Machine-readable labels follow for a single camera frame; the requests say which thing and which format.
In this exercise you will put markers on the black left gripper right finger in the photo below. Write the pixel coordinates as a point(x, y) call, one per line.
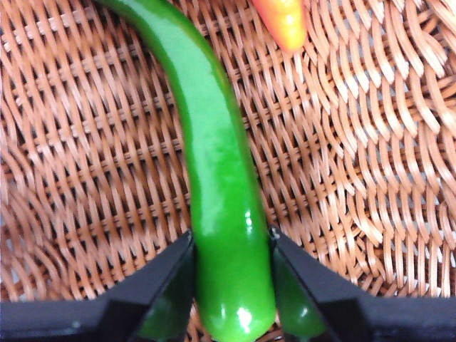
point(320, 285)

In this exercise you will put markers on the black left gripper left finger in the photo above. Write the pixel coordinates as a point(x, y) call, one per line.
point(142, 285)

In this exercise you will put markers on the green chili pepper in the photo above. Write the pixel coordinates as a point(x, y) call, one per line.
point(221, 178)

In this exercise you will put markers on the brown wicker basket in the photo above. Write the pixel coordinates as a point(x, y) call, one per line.
point(89, 160)

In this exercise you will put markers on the orange carrot with green leaves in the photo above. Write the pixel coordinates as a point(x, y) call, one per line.
point(285, 21)

